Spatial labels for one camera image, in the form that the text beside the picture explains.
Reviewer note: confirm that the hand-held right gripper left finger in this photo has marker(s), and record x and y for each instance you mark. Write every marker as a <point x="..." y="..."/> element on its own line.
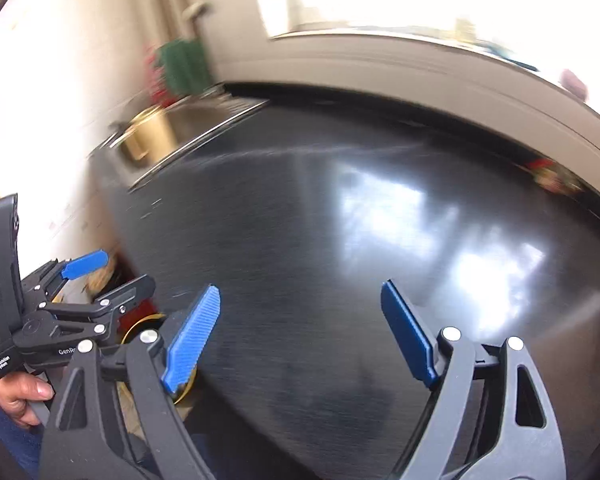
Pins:
<point x="190" y="340"/>

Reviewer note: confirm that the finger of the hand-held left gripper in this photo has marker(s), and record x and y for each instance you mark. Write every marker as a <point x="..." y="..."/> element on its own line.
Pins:
<point x="117" y="302"/>
<point x="85" y="262"/>

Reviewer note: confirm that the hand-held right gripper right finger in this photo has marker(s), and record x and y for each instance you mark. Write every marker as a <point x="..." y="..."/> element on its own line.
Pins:
<point x="410" y="330"/>

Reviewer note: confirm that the red container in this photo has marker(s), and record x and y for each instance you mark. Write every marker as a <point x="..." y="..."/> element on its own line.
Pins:
<point x="130" y="317"/>

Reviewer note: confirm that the yellow tape roll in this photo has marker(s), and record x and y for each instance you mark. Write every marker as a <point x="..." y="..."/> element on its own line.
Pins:
<point x="185" y="389"/>

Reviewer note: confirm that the person's left hand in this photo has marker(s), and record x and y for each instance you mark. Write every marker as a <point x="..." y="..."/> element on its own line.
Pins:
<point x="20" y="395"/>

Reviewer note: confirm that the brass pot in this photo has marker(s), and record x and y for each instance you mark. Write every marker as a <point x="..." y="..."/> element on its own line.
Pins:
<point x="145" y="132"/>

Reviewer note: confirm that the steel sink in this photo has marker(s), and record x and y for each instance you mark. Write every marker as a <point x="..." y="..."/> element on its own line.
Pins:
<point x="195" y="120"/>

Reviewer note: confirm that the small red item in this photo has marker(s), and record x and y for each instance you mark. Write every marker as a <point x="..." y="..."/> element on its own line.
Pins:
<point x="155" y="76"/>

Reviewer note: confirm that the yellow rectangular box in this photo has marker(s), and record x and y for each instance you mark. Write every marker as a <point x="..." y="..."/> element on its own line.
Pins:
<point x="557" y="181"/>

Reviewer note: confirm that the red item behind box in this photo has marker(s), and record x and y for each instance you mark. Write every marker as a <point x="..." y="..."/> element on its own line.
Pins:
<point x="540" y="164"/>

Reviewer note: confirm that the green cloth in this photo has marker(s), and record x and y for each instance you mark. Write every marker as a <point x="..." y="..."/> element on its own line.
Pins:
<point x="184" y="67"/>

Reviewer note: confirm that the blue flat item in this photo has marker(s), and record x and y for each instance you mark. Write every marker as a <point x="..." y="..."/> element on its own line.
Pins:
<point x="515" y="57"/>

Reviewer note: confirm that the small brown object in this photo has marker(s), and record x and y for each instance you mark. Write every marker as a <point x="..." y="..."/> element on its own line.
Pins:
<point x="575" y="85"/>

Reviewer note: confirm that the yellowish jar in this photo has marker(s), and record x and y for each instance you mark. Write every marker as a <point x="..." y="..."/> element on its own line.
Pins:
<point x="463" y="30"/>

